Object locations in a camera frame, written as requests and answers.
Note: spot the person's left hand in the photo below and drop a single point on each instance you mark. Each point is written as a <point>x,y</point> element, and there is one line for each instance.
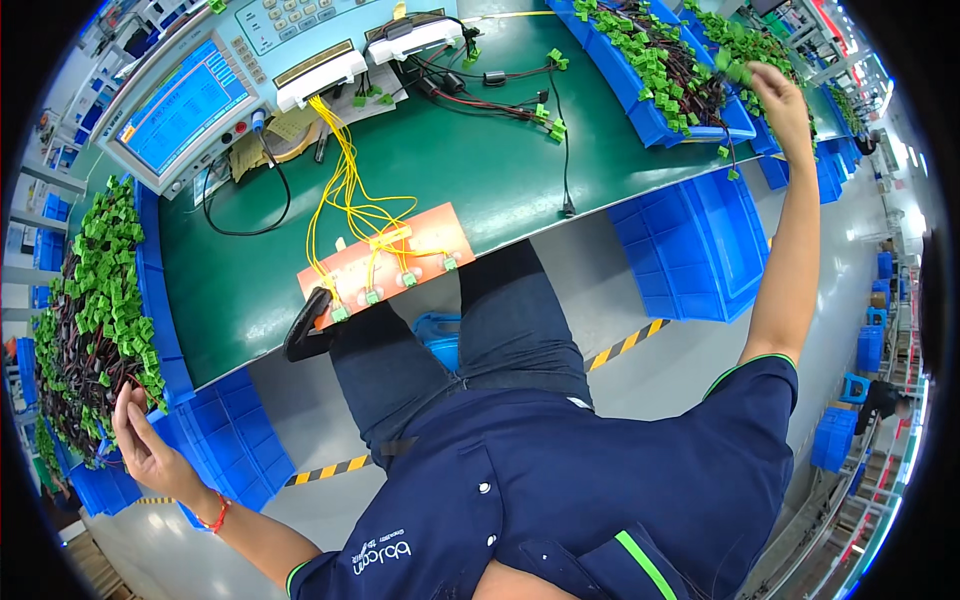
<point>154,461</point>

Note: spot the person's right hand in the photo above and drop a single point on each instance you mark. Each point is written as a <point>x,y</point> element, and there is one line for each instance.
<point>789,112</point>

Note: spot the person's right fingers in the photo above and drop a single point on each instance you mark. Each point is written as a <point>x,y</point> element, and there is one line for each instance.
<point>763,77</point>

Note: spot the person's left fingers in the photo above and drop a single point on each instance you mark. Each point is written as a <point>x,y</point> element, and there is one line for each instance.
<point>127,420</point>

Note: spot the green connector harness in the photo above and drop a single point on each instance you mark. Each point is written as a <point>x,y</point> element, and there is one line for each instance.
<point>733,71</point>

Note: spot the row of workstations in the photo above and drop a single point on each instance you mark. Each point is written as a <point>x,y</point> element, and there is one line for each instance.
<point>840,52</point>

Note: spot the heap of green connector harnesses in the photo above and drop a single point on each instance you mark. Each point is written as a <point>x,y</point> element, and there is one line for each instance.
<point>97,315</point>
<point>660,67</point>

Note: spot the stack of blue crates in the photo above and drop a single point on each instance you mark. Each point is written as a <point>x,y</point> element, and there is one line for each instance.
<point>232,435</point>
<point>694,247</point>
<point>871,345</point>
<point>834,439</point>

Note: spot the blue bin with harnesses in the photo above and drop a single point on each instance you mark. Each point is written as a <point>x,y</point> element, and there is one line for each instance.
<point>832,165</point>

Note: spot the wide blue bin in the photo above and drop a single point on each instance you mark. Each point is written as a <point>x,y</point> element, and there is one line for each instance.
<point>645,120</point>

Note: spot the long blue bin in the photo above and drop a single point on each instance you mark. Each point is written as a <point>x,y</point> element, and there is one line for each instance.
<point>154,292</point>

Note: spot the wooden pallet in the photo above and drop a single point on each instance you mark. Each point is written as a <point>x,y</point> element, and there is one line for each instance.
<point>97,566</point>

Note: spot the shelf rack with blue boxes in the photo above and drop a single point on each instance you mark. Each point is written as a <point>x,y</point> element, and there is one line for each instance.
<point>41,225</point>

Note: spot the green fixture connector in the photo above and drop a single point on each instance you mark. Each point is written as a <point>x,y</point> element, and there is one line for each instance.
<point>340,313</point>
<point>409,279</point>
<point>450,262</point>
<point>372,297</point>

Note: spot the brown paper sheets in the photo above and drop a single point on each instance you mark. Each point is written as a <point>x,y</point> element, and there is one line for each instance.
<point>244,157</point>

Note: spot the grey tester with blue screen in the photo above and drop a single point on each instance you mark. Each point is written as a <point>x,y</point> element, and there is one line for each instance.
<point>180,105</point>

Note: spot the blue plastic stool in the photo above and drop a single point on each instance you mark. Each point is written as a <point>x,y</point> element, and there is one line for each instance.
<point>436,337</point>

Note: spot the small blue stool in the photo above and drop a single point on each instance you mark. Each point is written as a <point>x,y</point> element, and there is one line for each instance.
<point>854,388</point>

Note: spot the beige tape roll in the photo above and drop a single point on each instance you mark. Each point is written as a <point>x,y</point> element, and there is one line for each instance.
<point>300,142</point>

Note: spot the white connector box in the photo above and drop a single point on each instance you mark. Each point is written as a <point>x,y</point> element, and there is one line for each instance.
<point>416,37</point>
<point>319,79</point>

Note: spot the person's legs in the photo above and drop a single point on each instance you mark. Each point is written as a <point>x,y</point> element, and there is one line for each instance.
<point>510,322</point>

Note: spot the orange test fixture board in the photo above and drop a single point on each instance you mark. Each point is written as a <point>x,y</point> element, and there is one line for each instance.
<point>435,236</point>

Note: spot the person's body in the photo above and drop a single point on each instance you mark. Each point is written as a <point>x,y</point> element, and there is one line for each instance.
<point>570,495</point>

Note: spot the conveyor line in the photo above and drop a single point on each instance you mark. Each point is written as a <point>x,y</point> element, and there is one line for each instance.
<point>862,525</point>

